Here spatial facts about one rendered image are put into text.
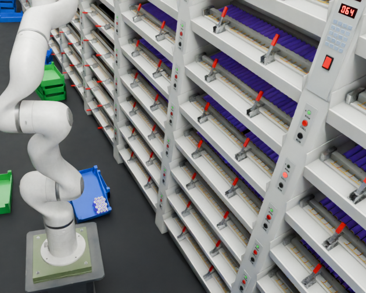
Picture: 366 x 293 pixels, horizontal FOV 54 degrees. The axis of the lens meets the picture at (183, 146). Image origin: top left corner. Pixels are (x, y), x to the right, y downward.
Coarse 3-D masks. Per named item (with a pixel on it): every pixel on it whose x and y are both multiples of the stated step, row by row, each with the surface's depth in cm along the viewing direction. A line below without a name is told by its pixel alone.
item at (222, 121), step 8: (200, 104) 158; (216, 112) 150; (224, 120) 145; (232, 128) 141; (240, 136) 138; (248, 144) 134; (256, 152) 131; (256, 160) 130; (264, 160) 128; (264, 168) 127; (272, 168) 125
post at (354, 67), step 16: (336, 0) 83; (320, 48) 90; (352, 48) 82; (352, 64) 86; (336, 80) 88; (352, 80) 90; (304, 96) 97; (320, 112) 94; (320, 128) 95; (288, 144) 106; (304, 144) 101; (320, 144) 100; (304, 160) 102; (272, 176) 116; (272, 192) 117; (288, 192) 111; (256, 224) 129; (272, 224) 121; (288, 224) 121; (240, 272) 145; (256, 272) 135; (256, 288) 141
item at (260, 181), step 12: (180, 96) 158; (192, 96) 159; (180, 108) 161; (192, 108) 158; (192, 120) 154; (216, 120) 150; (204, 132) 147; (216, 132) 145; (216, 144) 141; (228, 144) 139; (240, 144) 138; (228, 156) 136; (240, 168) 131; (252, 168) 129; (252, 180) 126; (264, 180) 124; (264, 192) 121
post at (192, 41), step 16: (192, 0) 134; (176, 32) 149; (192, 32) 142; (176, 48) 152; (192, 48) 147; (176, 96) 161; (176, 112) 164; (176, 128) 168; (160, 176) 196; (160, 224) 211
